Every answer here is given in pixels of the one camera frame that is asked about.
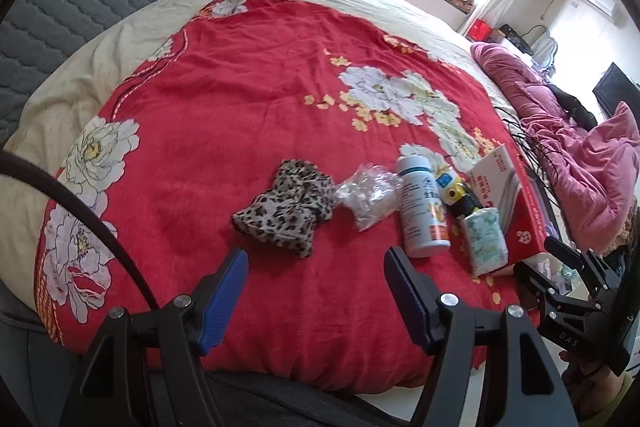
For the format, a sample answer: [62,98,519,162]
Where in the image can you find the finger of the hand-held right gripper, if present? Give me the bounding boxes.
[544,236,623,304]
[514,260,602,334]

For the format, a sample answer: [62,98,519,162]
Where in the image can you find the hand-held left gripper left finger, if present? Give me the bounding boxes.
[60,248,250,427]

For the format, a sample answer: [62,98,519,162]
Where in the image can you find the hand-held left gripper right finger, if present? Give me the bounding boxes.
[383,246,581,427]

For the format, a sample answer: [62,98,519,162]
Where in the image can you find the leopard print cloth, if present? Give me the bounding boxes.
[231,159,337,260]

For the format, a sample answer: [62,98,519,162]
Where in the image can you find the person's right forearm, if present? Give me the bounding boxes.
[597,372,640,424]

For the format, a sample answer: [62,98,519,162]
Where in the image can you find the person's right hand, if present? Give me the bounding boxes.
[561,353,628,419]

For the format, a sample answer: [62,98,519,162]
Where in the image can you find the red cardboard box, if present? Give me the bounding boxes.
[467,144,549,259]

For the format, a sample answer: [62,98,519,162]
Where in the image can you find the white green patterned packet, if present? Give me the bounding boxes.
[459,208,510,277]

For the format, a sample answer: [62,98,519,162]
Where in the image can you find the white plastic bottle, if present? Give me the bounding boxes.
[395,155,452,259]

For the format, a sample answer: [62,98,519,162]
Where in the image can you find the pink comforter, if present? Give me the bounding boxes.
[470,41,640,259]

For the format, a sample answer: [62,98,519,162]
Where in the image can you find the clear plastic bag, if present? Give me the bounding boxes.
[333,162,404,232]

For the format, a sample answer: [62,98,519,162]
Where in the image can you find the yellow black toy figure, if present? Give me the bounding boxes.
[433,170,484,221]

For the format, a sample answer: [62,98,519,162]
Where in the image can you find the black garment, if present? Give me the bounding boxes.
[549,83,599,128]

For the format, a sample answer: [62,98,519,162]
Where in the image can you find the black television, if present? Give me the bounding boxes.
[592,62,640,121]

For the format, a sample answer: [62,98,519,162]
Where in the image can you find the red floral blanket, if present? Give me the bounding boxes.
[31,0,552,397]

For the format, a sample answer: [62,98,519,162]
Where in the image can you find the person's grey clothing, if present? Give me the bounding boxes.
[0,279,432,427]

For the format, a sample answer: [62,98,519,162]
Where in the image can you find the black bag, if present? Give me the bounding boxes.
[497,24,534,54]

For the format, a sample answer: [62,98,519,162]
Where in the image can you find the small red box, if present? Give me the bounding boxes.
[459,19,494,44]

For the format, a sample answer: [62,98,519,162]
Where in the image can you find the tangled black cables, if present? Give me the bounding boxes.
[500,117,567,204]

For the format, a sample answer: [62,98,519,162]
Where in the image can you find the thick black cable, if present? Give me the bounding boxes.
[0,150,162,314]

